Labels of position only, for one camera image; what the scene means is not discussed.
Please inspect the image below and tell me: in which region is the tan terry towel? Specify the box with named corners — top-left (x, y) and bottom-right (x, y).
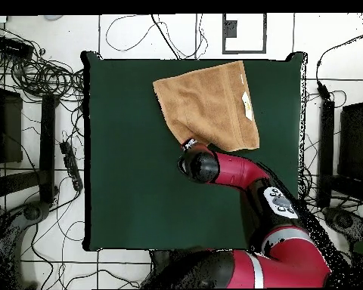
top-left (152, 60), bottom-right (260, 153)

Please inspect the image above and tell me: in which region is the dark green table cloth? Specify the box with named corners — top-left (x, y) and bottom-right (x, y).
top-left (79, 50), bottom-right (309, 254)

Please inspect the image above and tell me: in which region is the black power strip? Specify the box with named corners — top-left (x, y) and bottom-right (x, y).
top-left (59, 140), bottom-right (84, 193)

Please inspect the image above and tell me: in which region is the grey stand base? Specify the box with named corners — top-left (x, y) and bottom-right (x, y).
top-left (0, 199), bottom-right (53, 289)
top-left (322, 206), bottom-right (363, 288)

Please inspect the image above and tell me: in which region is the black rectangular box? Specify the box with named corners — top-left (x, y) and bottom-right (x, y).
top-left (0, 35), bottom-right (35, 60)

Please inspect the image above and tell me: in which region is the thick black cable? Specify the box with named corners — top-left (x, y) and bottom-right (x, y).
top-left (150, 13), bottom-right (182, 60)

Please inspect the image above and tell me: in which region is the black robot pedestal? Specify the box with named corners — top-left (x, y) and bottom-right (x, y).
top-left (149, 249), bottom-right (182, 273)

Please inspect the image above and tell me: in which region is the grey floor hatch frame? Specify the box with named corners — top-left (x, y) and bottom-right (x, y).
top-left (222, 13), bottom-right (268, 55)

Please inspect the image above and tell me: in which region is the black metal frame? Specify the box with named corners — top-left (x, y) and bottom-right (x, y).
top-left (0, 68), bottom-right (60, 212)
top-left (316, 77), bottom-right (363, 212)

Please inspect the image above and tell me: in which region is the thin black looped cable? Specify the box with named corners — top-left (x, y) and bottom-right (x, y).
top-left (105, 13), bottom-right (209, 60)

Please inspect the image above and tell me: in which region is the black cable with adapter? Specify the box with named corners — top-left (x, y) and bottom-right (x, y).
top-left (315, 29), bottom-right (363, 102)

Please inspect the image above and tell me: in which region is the tangled black cable bundle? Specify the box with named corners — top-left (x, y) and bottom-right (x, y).
top-left (5, 51), bottom-right (85, 103)

